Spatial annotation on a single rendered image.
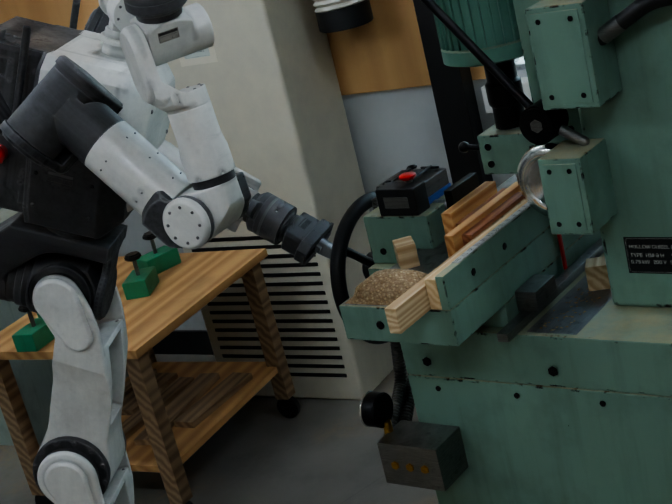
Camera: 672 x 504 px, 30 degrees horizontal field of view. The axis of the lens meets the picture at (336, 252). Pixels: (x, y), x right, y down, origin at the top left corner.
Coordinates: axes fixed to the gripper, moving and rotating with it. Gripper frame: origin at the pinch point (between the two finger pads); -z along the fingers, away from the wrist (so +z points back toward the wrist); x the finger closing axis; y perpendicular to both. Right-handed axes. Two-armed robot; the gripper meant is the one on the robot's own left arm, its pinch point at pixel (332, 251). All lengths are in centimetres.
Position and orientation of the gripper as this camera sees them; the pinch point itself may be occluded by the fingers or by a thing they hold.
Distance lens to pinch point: 252.3
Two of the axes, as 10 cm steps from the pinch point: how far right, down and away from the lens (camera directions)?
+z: -8.6, -4.8, 1.9
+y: 2.5, -7.1, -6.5
